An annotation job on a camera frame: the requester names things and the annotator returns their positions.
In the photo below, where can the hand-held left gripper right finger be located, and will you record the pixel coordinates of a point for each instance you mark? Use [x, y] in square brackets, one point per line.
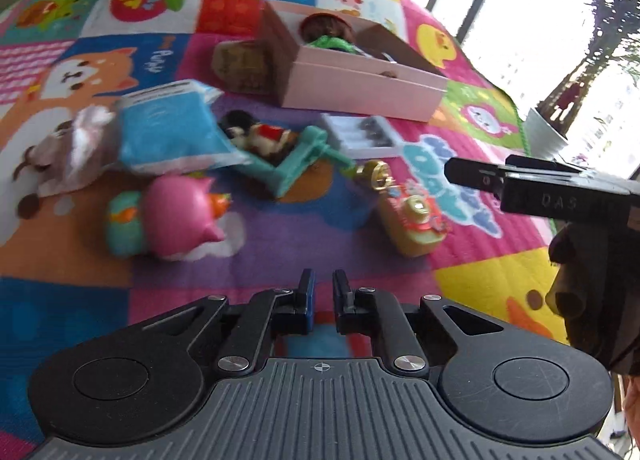
[342, 296]

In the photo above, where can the colourful cartoon play mat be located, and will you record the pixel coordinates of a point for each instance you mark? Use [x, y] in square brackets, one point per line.
[75, 300]

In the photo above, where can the clear plastic case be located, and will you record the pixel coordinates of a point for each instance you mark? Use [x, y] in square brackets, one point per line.
[360, 136]

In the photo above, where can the orange toy camera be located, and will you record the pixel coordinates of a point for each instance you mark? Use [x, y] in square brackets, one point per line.
[412, 225]

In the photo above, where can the brown biscuit packet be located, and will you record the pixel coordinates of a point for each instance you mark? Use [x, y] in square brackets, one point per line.
[242, 65]

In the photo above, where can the blue plastic packet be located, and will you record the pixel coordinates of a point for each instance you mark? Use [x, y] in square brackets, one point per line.
[167, 130]

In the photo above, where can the grey plush toy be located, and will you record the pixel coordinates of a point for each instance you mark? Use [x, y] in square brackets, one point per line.
[65, 155]

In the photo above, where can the white plant pot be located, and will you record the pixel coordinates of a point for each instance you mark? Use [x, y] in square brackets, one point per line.
[542, 135]

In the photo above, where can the brown-haired doll head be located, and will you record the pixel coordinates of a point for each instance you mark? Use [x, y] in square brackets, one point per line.
[325, 27]

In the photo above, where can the black-haired doll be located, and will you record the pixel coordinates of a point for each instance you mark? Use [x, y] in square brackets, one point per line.
[260, 136]

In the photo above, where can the green toy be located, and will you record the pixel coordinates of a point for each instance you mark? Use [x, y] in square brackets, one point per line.
[332, 45]

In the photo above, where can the teal toy chair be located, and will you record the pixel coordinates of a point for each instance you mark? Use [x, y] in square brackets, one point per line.
[295, 162]

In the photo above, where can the pink pig toy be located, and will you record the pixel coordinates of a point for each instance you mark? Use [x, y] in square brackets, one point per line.
[175, 215]

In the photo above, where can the pink cardboard box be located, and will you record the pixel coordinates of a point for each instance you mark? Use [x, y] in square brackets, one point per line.
[350, 90]

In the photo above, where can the potted tree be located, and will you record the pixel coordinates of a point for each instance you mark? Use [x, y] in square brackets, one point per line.
[607, 30]

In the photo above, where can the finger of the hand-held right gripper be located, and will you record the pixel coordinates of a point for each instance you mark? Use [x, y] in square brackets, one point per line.
[475, 174]

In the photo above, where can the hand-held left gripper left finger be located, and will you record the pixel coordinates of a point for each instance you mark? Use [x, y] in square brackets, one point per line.
[308, 292]

